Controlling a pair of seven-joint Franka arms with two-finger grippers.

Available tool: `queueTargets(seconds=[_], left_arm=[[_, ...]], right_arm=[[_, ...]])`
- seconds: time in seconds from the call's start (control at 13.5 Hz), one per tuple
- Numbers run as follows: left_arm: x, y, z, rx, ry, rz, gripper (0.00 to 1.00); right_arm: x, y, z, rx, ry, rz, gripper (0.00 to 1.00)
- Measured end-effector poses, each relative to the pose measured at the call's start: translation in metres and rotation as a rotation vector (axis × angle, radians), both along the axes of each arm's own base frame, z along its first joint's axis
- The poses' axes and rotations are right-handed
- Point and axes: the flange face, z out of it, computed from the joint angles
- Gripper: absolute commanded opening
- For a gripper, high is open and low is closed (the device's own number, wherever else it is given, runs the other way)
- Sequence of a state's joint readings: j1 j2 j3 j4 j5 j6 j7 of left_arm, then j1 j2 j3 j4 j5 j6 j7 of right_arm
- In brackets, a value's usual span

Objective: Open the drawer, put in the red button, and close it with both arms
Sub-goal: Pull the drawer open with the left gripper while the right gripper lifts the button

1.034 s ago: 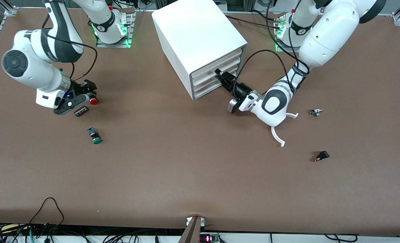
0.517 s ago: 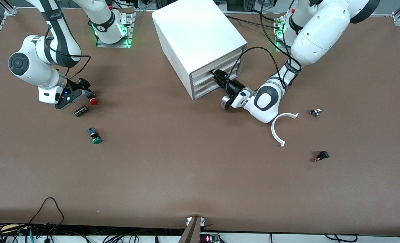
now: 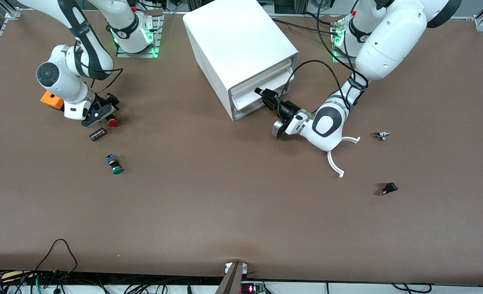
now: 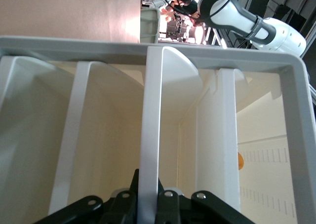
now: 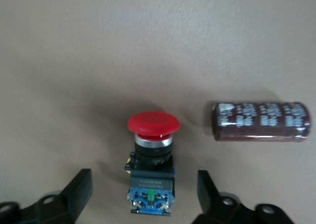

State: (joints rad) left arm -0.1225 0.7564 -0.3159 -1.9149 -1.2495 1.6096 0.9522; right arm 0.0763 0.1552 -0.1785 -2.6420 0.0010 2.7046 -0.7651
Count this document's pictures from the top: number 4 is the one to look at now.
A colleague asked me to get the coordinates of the grey plastic bin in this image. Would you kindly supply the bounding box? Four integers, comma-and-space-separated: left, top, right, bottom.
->
140, 8, 161, 44

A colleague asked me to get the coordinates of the white drawer cabinet grey frame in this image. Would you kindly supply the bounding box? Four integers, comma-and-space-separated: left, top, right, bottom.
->
0, 35, 316, 224

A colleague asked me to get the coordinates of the white plastic drawer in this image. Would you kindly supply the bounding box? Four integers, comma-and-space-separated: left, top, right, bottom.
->
137, 45, 204, 224
196, 67, 289, 224
0, 55, 75, 224
48, 61, 146, 224

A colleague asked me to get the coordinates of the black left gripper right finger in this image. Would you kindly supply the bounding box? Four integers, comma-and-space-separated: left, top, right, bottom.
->
155, 178, 256, 224

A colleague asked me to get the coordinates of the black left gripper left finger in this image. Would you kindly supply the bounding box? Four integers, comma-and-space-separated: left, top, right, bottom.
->
32, 168, 139, 224

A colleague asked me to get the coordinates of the aluminium frame post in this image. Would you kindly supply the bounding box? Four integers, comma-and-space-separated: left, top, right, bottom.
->
305, 24, 316, 62

